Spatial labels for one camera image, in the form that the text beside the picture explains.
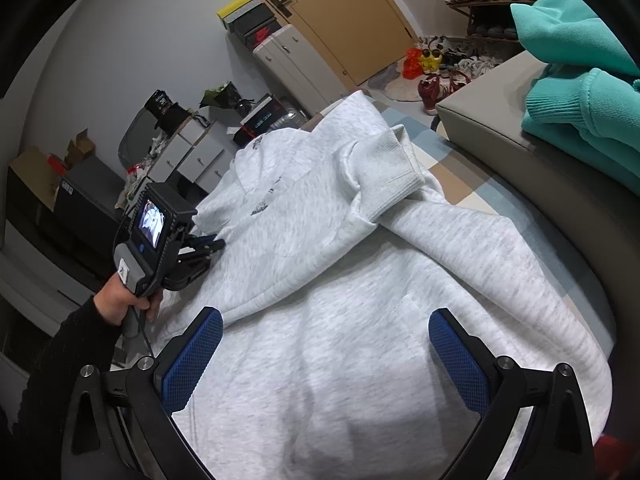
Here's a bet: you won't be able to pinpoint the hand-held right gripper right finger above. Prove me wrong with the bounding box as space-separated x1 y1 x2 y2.
428 307 596 480

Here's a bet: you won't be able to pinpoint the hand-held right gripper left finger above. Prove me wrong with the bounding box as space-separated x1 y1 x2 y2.
60 306 224 480

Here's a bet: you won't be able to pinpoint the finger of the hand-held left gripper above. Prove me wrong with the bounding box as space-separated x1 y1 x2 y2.
189 234 227 252
180 249 215 267

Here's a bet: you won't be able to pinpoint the light grey hoodie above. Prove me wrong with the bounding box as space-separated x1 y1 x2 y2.
152 89 615 480

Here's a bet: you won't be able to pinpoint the person's left forearm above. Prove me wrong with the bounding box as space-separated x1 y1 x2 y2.
10 296 123 441

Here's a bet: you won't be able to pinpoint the person's left hand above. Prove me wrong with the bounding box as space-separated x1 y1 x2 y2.
94 272 163 328

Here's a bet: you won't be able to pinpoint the black cabinet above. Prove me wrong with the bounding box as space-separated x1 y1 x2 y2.
0 155 136 306

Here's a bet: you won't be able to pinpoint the white drawer cabinet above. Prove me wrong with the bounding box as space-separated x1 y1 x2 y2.
157 117 236 196

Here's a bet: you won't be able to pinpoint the crumpled plastic bags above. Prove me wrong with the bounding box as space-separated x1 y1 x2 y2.
115 135 166 211

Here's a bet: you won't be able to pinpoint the grey oval mirror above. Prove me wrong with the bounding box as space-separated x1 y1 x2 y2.
118 107 166 166

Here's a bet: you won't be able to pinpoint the small cardboard box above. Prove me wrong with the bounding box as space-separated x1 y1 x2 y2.
65 130 96 168

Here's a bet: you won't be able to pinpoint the black box with red print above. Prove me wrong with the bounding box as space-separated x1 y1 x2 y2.
232 94 291 148

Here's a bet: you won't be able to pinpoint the large cardboard box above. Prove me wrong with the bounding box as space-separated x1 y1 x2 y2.
7 147 68 211

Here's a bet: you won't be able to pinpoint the clear plastic bottles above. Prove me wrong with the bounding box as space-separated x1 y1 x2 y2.
275 110 313 131

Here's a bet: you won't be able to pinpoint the dark wrapped bouquet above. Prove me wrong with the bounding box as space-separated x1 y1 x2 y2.
200 81 256 116

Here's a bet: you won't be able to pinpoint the red object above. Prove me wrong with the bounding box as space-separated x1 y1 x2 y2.
592 435 626 480

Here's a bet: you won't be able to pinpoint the tall white cabinet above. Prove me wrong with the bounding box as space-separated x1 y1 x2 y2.
252 25 346 116

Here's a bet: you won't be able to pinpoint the yellow grey shoe box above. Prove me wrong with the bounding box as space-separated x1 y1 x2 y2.
216 0 263 31

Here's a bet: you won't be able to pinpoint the round rug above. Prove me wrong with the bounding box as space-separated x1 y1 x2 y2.
367 62 426 103

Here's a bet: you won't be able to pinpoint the grey upholstered bench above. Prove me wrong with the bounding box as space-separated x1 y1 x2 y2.
434 51 640 361

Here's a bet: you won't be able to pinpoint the wooden door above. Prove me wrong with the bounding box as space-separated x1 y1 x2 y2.
210 0 418 88

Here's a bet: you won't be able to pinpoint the maroon shoes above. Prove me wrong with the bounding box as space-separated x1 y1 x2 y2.
417 72 473 116

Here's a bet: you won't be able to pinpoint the red plastic bag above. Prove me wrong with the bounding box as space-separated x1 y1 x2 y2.
402 49 423 80

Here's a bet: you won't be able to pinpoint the teal sweatshirt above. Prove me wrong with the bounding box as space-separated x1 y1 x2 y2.
510 0 640 196

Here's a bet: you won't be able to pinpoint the pile of assorted sneakers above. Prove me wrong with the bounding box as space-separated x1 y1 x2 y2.
417 35 521 81

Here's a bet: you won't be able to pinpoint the wooden shoe rack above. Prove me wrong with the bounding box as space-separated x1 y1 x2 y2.
417 0 556 41

